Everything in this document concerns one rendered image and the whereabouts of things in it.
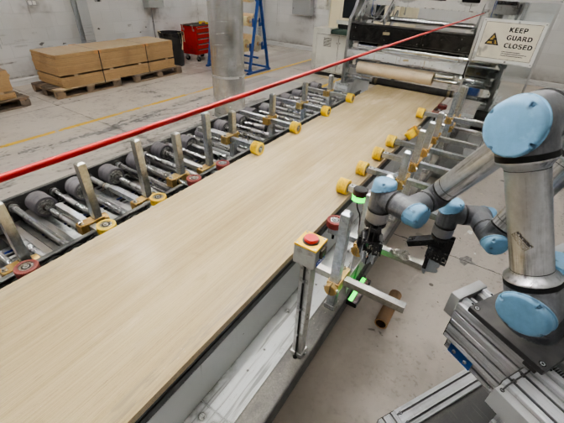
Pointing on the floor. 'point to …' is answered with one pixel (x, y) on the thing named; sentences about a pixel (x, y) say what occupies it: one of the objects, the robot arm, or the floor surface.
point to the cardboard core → (386, 311)
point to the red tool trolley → (195, 39)
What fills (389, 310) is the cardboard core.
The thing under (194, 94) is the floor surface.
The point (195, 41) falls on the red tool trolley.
